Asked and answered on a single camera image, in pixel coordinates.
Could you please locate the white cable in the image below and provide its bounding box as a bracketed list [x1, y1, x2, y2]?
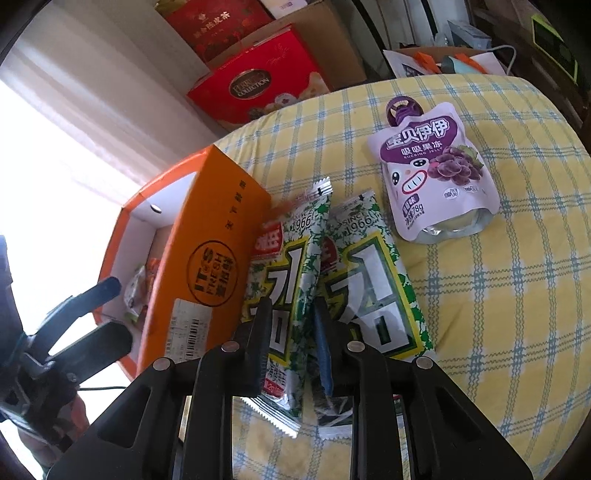
[480, 44, 517, 75]

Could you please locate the brown cardboard box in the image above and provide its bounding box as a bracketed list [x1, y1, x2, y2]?
[210, 0, 370, 93]

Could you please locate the red chocolate box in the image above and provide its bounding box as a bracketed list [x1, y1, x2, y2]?
[187, 25, 333, 134]

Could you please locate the black green-edged pouch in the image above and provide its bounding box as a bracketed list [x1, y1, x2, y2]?
[531, 14, 580, 86]

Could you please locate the green white seaweed packet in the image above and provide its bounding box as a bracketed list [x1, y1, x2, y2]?
[310, 188, 437, 439]
[241, 178, 334, 437]

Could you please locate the yellow plaid tablecloth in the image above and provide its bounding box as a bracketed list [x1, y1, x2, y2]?
[215, 74, 591, 462]

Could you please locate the white printed paper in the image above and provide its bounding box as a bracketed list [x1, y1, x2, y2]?
[383, 47, 419, 79]

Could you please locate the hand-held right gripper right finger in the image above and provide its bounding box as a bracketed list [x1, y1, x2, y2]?
[313, 300, 532, 480]

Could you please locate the pale blue box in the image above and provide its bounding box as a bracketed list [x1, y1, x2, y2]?
[445, 21, 492, 51]

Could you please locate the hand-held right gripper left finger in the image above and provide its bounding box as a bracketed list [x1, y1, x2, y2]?
[47, 298, 274, 480]

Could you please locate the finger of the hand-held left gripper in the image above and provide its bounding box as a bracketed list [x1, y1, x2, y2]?
[34, 277, 123, 340]
[48, 322, 134, 370]

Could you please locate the orange cardboard box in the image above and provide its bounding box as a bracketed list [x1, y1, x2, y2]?
[91, 144, 273, 377]

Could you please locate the purple white tissue pack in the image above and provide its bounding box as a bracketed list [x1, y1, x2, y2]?
[261, 0, 319, 19]

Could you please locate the person's left hand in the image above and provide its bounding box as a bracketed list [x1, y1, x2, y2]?
[23, 394, 92, 467]

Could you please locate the red tea gift box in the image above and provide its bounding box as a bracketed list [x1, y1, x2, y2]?
[164, 0, 275, 65]

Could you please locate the purple jelly pouch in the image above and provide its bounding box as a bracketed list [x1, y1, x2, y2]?
[368, 95, 499, 243]

